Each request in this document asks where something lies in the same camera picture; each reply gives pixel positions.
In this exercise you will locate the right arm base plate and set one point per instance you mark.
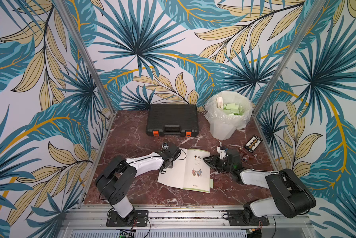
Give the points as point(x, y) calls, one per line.
point(244, 218)

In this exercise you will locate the white lined trash bin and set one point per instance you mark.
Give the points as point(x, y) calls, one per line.
point(223, 126)

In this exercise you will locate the left aluminium frame post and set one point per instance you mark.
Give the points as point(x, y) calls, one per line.
point(73, 29)

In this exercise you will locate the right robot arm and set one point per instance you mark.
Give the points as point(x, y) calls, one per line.
point(289, 196)

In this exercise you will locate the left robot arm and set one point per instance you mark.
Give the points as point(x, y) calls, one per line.
point(116, 179)

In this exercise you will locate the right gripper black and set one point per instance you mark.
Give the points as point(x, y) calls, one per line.
point(220, 162)

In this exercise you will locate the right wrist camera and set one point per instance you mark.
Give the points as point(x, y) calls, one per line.
point(222, 152)

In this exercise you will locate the aluminium front rail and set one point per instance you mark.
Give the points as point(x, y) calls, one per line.
point(89, 221)

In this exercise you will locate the green sticky notes in bin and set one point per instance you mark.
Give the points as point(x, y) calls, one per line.
point(230, 108)

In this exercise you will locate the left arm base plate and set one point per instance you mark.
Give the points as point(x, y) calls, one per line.
point(137, 218)

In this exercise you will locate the aluminium frame post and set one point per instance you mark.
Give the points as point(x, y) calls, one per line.
point(308, 20)
point(73, 29)

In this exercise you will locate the black patterned card box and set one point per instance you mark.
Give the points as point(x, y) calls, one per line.
point(253, 143)

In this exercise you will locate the green cover picture book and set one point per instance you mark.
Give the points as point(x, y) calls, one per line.
point(189, 171)

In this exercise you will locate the black plastic tool case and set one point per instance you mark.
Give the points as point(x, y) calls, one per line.
point(173, 119)

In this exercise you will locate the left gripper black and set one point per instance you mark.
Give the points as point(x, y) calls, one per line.
point(171, 166)

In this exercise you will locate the right aluminium frame post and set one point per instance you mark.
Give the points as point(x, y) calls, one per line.
point(308, 20)

